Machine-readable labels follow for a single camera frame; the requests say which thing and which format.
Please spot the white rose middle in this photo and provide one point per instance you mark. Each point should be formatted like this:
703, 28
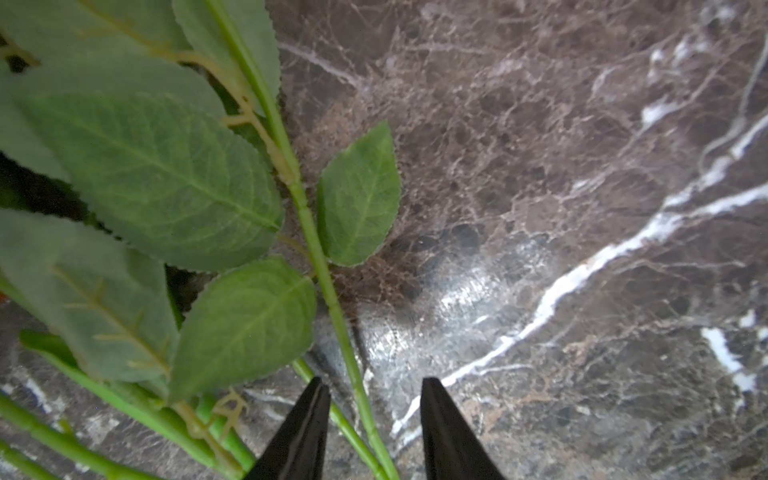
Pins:
119, 430

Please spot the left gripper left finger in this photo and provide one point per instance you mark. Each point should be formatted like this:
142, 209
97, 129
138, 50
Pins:
297, 450

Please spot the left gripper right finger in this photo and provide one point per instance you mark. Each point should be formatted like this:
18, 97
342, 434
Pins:
451, 450

